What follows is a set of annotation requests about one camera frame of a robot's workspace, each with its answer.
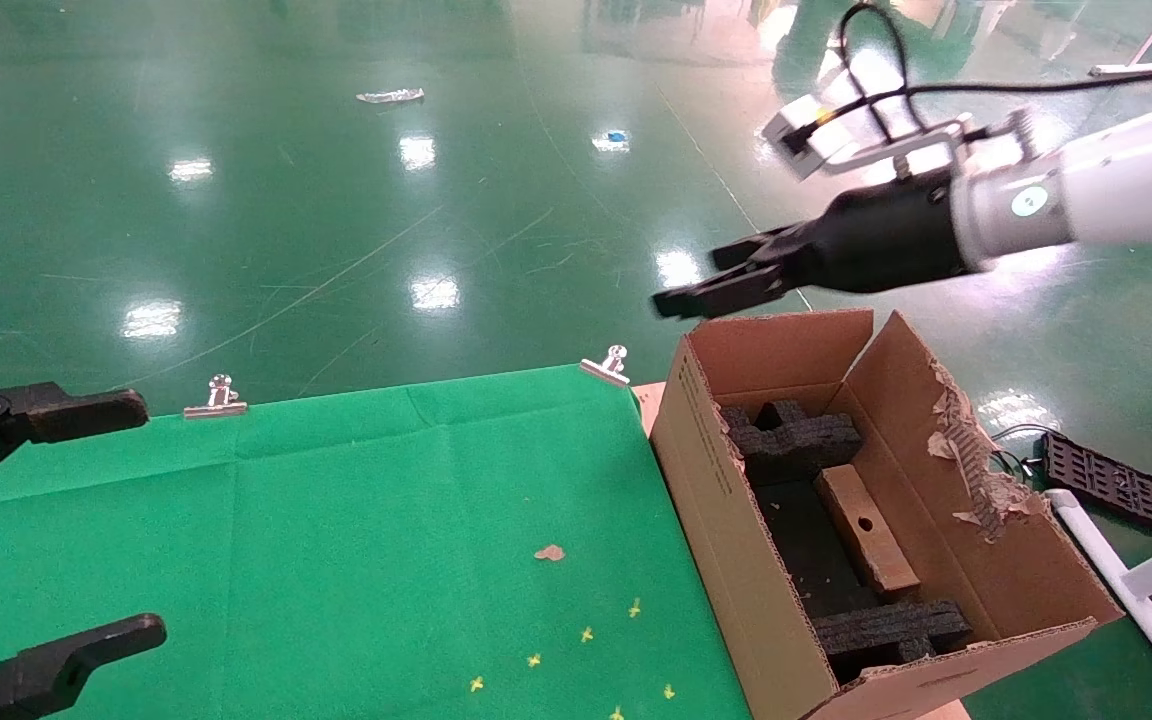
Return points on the black plastic grid tray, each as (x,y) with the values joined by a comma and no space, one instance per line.
(1111,482)

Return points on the white floor litter strip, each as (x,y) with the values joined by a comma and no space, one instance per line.
(391,96)

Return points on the large open cardboard carton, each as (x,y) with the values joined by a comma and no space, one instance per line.
(726,560)

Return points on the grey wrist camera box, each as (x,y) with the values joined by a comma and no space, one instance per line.
(801,128)

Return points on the silver binder clip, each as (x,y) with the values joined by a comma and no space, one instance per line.
(218,400)
(608,366)

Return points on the small brown cardboard box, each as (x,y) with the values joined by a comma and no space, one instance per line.
(871,545)

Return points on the green table cloth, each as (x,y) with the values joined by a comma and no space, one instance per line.
(336,540)

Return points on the white bar on floor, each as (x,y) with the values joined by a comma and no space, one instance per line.
(1124,70)

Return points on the white pipe frame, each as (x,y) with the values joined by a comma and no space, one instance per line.
(1136,590)

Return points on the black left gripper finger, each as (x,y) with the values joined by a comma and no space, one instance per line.
(56,412)
(56,655)

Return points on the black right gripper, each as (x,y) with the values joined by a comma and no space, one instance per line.
(886,240)

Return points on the grey metal camera bracket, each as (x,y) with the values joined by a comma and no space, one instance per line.
(926,155)

